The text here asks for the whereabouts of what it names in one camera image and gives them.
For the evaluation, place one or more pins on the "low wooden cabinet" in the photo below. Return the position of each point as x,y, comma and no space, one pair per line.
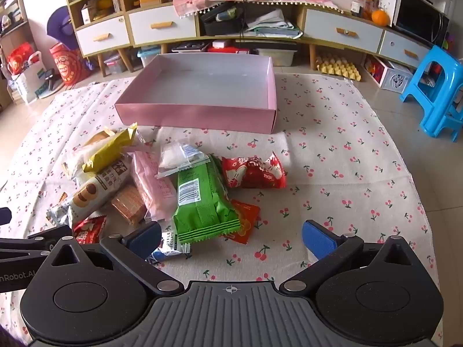
343,30

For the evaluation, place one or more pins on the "clear bin blue lid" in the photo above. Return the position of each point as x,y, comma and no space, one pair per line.
148,56

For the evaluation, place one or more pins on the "white blue chocolate packet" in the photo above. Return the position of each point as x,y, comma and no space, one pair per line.
173,247

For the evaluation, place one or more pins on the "red gift bag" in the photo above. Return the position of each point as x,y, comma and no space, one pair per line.
20,59

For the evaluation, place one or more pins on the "red flat box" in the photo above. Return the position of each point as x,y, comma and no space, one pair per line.
228,47

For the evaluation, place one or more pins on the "glass jar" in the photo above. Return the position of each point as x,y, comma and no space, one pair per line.
357,7

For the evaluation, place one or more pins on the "pile of papers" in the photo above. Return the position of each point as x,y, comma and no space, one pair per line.
271,25

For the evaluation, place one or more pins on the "round red printed bag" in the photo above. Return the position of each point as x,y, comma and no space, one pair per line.
67,65

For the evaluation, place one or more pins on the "clear white cracker packet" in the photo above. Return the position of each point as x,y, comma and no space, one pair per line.
173,159

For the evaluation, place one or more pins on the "green snack packet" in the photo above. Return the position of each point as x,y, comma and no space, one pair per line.
202,206

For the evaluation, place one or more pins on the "small red candy packet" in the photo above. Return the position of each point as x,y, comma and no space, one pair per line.
88,229

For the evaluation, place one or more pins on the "black case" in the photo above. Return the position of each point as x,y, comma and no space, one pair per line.
220,27

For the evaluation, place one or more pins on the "yellow egg tray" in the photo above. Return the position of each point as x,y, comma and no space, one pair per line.
336,67

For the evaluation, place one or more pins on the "white shopping bag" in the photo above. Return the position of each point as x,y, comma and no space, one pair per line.
27,83

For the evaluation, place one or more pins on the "white cookie print packet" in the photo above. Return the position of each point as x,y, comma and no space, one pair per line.
90,191

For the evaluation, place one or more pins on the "cherry print cloth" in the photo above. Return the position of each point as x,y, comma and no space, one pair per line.
325,173

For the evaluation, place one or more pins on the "wooden shelving cabinet white drawers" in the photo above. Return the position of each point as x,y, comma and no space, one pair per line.
103,36

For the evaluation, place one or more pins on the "clear bin black lid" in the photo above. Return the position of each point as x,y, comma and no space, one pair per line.
188,47

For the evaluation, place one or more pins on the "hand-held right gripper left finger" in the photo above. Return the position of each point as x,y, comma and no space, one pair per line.
146,240

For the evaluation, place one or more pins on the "orange red packet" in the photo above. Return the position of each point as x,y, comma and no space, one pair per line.
247,220

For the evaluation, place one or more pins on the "pink snack packet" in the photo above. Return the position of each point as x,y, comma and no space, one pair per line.
152,184

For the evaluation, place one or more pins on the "white carton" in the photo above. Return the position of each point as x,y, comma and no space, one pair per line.
88,14

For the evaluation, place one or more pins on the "small clear storage bin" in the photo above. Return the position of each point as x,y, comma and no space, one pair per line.
115,63

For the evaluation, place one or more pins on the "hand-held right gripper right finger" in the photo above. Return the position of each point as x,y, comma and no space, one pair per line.
318,240

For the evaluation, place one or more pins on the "purple fabric object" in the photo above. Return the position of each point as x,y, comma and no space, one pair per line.
59,25

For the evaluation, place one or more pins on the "black handheld device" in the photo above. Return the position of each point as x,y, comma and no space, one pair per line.
51,83

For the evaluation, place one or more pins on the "pink cardboard box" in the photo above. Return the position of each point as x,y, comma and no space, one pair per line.
199,117

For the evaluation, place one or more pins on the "black white microwave oven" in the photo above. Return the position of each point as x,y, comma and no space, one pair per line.
416,18

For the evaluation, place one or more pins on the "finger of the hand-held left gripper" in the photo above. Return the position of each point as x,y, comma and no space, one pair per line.
47,234
4,215

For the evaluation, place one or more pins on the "blue plastic stool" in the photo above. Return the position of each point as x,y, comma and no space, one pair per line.
439,76

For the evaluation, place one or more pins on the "mustard yellow snack packet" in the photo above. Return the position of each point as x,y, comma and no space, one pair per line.
108,148

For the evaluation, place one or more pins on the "puffy red white snack packet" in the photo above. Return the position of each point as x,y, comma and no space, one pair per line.
249,173

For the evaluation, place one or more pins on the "wooden bookshelf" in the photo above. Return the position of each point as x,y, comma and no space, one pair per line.
11,36

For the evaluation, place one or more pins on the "white printed storage box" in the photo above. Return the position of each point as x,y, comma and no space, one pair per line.
396,79

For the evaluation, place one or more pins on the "clear wafer biscuit packet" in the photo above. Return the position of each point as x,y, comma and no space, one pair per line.
128,204

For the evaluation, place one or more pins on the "white storage bin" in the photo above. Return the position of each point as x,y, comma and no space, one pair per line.
275,56

